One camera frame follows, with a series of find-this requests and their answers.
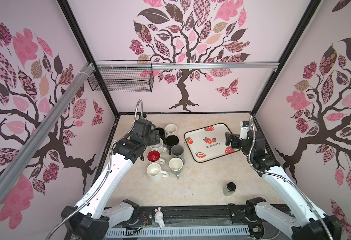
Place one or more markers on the black mug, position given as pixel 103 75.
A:
pixel 162 134

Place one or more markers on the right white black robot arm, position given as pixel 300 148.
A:
pixel 307 221

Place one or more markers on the white slotted cable duct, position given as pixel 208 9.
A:
pixel 204 231

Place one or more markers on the white round mug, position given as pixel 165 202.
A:
pixel 155 172

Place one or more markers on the cream mug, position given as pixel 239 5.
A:
pixel 161 147

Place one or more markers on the white strawberry tray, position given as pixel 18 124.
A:
pixel 208 143

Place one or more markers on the small grey mug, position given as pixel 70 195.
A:
pixel 175 165

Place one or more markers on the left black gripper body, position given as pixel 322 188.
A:
pixel 152 140

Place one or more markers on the tall grey mug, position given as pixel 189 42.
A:
pixel 177 151

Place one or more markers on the horizontal aluminium rail back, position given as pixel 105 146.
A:
pixel 187 66

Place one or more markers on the white rabbit figurine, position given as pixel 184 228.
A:
pixel 159 217

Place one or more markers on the diagonal aluminium rail left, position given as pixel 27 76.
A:
pixel 16 167

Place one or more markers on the right metal flexible conduit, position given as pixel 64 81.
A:
pixel 286 180

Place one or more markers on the black front base frame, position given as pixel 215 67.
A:
pixel 225 215

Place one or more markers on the black wire basket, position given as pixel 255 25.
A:
pixel 122 76

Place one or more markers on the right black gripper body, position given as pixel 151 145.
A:
pixel 236 143

